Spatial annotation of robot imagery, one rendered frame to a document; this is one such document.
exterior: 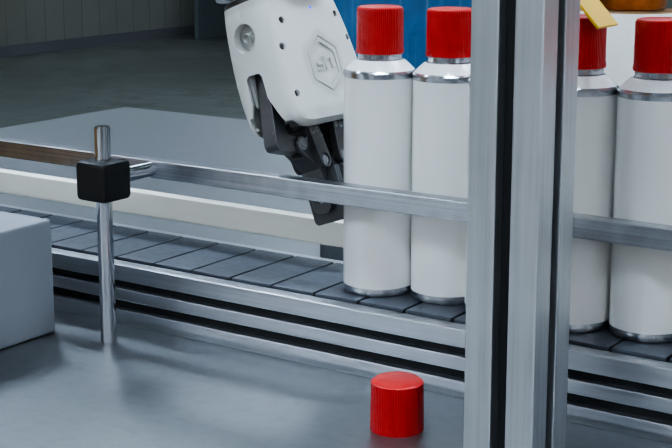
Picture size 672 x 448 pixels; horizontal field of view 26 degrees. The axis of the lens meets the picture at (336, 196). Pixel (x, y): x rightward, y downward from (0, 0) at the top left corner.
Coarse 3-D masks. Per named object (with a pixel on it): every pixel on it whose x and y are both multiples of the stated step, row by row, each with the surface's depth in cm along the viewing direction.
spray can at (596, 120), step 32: (608, 96) 93; (576, 128) 93; (608, 128) 93; (576, 160) 93; (608, 160) 94; (576, 192) 93; (608, 192) 94; (576, 256) 94; (608, 256) 95; (576, 288) 95; (608, 288) 96; (576, 320) 95; (608, 320) 96
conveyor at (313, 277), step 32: (64, 224) 127; (96, 224) 127; (128, 256) 116; (160, 256) 116; (192, 256) 116; (224, 256) 116; (256, 256) 116; (288, 256) 116; (288, 288) 106; (320, 288) 106; (448, 320) 99; (640, 352) 91
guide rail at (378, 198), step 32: (32, 160) 119; (64, 160) 117; (128, 160) 113; (160, 160) 112; (256, 192) 106; (288, 192) 105; (320, 192) 103; (352, 192) 101; (384, 192) 100; (416, 192) 99; (576, 224) 92; (608, 224) 91; (640, 224) 90
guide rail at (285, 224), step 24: (0, 168) 134; (24, 192) 131; (48, 192) 129; (72, 192) 128; (144, 192) 123; (168, 216) 122; (192, 216) 120; (216, 216) 119; (240, 216) 117; (264, 216) 116; (288, 216) 114; (312, 216) 114; (312, 240) 114; (336, 240) 112
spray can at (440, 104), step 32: (448, 32) 99; (448, 64) 99; (416, 96) 100; (448, 96) 99; (416, 128) 101; (448, 128) 99; (416, 160) 101; (448, 160) 100; (448, 192) 100; (416, 224) 102; (448, 224) 101; (416, 256) 102; (448, 256) 101; (416, 288) 103; (448, 288) 102
